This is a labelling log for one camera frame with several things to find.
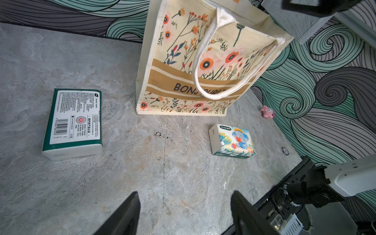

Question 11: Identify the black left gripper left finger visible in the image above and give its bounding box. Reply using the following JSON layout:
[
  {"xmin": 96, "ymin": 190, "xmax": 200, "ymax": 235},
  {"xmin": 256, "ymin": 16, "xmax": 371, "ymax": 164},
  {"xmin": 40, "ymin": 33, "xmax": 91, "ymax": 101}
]
[{"xmin": 94, "ymin": 192, "xmax": 141, "ymax": 235}]

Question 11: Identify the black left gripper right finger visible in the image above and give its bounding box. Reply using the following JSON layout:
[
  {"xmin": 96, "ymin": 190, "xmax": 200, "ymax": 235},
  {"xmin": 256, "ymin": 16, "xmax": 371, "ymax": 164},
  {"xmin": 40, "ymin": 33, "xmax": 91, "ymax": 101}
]
[{"xmin": 231, "ymin": 191, "xmax": 279, "ymax": 235}]

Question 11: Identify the elephant print tissue pack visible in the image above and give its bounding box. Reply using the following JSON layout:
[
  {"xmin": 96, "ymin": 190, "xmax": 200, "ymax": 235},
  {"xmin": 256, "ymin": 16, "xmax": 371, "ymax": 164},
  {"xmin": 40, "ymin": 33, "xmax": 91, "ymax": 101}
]
[{"xmin": 209, "ymin": 124, "xmax": 255, "ymax": 159}]

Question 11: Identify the green tissue pack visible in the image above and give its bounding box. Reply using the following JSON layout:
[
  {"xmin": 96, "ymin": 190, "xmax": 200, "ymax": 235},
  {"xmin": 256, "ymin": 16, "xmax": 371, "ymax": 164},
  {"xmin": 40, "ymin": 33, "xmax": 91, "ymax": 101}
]
[{"xmin": 42, "ymin": 89, "xmax": 103, "ymax": 160}]

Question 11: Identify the floral canvas tote bag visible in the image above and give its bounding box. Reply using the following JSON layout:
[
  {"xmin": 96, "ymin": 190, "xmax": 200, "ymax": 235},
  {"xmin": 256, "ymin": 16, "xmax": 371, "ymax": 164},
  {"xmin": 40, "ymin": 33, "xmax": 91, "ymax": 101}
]
[{"xmin": 136, "ymin": 1, "xmax": 293, "ymax": 117}]

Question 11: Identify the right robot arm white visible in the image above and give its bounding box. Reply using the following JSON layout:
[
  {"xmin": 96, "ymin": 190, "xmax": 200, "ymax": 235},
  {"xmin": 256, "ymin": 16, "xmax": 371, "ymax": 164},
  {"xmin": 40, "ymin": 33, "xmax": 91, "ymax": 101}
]
[{"xmin": 284, "ymin": 154, "xmax": 376, "ymax": 208}]

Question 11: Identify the round sticker on table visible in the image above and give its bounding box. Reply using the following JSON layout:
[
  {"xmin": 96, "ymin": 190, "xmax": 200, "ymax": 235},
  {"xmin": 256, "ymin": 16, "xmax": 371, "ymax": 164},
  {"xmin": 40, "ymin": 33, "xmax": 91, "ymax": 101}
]
[{"xmin": 281, "ymin": 147, "xmax": 289, "ymax": 156}]

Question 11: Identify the pink toy figure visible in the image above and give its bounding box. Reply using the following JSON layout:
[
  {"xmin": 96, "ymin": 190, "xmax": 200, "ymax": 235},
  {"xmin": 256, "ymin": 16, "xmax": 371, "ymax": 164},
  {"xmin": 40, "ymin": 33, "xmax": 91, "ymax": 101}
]
[{"xmin": 261, "ymin": 106, "xmax": 275, "ymax": 119}]

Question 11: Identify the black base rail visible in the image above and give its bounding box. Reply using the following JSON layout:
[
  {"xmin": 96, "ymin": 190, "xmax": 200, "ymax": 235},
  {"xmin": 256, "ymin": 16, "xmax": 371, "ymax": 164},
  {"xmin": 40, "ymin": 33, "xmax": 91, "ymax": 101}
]
[{"xmin": 223, "ymin": 155, "xmax": 315, "ymax": 235}]

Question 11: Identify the aluminium wall rail right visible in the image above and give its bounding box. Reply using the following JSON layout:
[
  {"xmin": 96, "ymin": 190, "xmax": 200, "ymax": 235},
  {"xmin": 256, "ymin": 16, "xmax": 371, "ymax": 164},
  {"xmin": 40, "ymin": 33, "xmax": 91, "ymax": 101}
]
[{"xmin": 334, "ymin": 11, "xmax": 376, "ymax": 48}]

